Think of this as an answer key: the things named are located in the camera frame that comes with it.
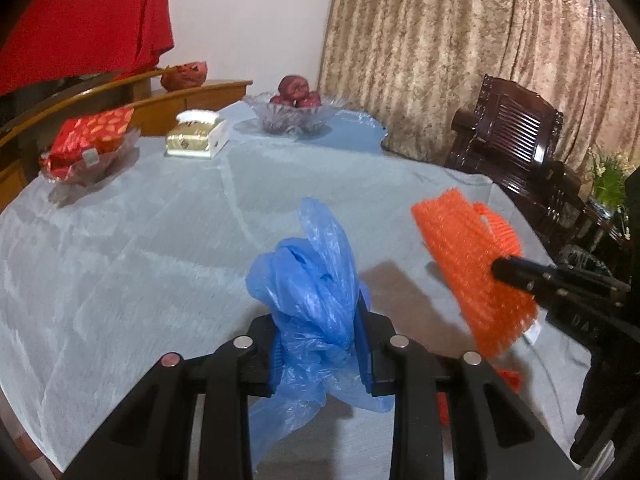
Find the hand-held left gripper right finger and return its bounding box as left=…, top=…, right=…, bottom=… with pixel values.
left=354, top=294, right=584, bottom=480

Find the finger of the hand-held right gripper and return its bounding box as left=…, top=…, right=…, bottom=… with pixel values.
left=522, top=280, right=621, bottom=313
left=491, top=255, right=632, bottom=295

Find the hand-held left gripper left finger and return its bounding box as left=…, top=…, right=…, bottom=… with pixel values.
left=62, top=315, right=281, bottom=480

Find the black lined waste bin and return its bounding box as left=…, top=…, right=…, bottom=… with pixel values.
left=556, top=243, right=613, bottom=276

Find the orange foam fruit net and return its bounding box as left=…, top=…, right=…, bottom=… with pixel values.
left=411, top=187, right=540, bottom=359

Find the blue plastic bag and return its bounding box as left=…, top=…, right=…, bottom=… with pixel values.
left=245, top=197, right=396, bottom=467

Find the red plastic bag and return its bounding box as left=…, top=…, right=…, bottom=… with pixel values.
left=435, top=367, right=524, bottom=427

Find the potted white flower plant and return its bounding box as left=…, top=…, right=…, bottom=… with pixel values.
left=587, top=150, right=634, bottom=241

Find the dark wooden armchair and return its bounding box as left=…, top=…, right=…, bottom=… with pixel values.
left=445, top=74, right=589, bottom=242

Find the grey tablecloth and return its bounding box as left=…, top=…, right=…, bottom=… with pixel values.
left=0, top=105, right=617, bottom=480

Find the gold and white tissue box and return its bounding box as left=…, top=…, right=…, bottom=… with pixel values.
left=164, top=110, right=232, bottom=160

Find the beige patterned curtain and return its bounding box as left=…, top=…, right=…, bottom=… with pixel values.
left=317, top=0, right=640, bottom=196

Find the glass fruit bowl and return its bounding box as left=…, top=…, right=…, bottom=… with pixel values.
left=243, top=92, right=351, bottom=136

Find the wooden cabinet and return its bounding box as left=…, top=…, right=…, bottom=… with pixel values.
left=0, top=67, right=254, bottom=211

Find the red patterned packet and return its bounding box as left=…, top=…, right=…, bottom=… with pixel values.
left=40, top=107, right=136, bottom=181

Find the black television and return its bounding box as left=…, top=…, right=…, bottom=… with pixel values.
left=0, top=72, right=121, bottom=128

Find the red cloth cover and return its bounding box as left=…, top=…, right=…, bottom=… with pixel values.
left=0, top=0, right=176, bottom=98

